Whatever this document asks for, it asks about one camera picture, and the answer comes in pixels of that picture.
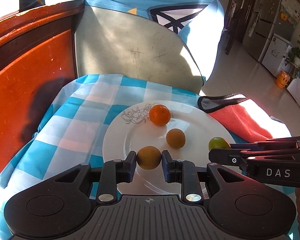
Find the green jujube fruit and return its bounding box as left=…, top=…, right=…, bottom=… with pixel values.
left=208, top=137, right=231, bottom=150

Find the brown round fruit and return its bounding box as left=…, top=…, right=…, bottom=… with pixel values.
left=166, top=128, right=186, bottom=149
left=136, top=146, right=161, bottom=170

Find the large orange tangerine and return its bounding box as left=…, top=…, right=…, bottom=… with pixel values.
left=149, top=105, right=171, bottom=126

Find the coral red towel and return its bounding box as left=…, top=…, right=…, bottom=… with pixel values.
left=197, top=93, right=292, bottom=144

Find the orange smiley bin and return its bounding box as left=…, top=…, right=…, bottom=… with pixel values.
left=275, top=70, right=290, bottom=89

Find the blue checkered tablecloth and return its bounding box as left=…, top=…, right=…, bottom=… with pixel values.
left=0, top=73, right=298, bottom=240

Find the white small fridge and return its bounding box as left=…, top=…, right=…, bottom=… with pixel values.
left=261, top=34, right=292, bottom=77

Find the white floral plate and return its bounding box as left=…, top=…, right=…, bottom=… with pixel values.
left=102, top=100, right=237, bottom=196

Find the dark wooden chair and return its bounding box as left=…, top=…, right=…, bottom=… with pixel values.
left=225, top=8, right=247, bottom=55

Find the silver refrigerator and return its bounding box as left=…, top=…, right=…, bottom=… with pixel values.
left=247, top=0, right=300, bottom=62

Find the blue grey shark cushion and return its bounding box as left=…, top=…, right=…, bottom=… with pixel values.
left=20, top=0, right=224, bottom=93

